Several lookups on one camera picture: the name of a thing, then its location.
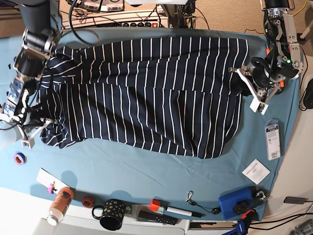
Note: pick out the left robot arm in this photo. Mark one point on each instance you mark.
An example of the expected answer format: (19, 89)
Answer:
(284, 60)

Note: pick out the blue clamp bottom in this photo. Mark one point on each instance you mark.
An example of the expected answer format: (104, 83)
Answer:
(243, 225)

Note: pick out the white paper sheet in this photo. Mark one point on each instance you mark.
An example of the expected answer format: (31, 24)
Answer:
(45, 179)

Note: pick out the white black marker pen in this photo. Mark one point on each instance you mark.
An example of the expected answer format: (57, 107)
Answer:
(184, 212)

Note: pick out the black round object right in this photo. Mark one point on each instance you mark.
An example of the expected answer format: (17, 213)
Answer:
(308, 95)

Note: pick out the white power strip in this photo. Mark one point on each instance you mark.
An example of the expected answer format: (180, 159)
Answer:
(136, 18)

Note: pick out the metal carabiner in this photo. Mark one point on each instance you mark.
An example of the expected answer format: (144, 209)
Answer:
(189, 197)

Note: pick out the orange black utility knife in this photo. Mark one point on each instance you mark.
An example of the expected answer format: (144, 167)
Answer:
(274, 81)

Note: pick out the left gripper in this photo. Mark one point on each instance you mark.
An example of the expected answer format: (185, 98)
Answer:
(254, 78)

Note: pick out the clear plastic blister pack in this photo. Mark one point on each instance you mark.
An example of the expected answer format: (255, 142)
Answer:
(272, 135)

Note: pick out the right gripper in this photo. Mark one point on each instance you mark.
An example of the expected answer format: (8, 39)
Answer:
(29, 124)

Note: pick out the translucent plastic cup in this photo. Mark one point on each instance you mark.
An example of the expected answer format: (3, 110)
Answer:
(7, 137)

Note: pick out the black power adapter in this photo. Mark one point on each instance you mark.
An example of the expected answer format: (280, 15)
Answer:
(295, 200)

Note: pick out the blue box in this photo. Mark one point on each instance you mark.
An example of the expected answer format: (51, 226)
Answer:
(236, 203)

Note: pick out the navy white striped t-shirt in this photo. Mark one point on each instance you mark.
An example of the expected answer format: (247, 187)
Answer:
(172, 95)

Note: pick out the orange bottle white cap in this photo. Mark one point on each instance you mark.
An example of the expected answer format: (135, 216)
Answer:
(60, 206)

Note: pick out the black remote control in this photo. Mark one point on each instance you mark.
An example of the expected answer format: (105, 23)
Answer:
(158, 218)

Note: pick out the red orange cube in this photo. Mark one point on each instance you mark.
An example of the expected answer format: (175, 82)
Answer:
(154, 205)

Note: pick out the pink clip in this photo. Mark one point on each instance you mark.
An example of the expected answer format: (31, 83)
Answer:
(51, 189)

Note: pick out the white square card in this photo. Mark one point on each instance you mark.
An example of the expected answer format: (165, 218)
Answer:
(256, 172)

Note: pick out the red tape roll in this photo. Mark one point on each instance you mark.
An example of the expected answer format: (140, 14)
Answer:
(88, 202)

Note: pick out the black mug gold leaves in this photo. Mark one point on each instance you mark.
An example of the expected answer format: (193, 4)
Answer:
(110, 215)

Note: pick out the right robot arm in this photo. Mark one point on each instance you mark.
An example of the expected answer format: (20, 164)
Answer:
(39, 41)

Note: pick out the purple tape roll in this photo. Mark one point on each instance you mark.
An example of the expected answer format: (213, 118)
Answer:
(20, 158)

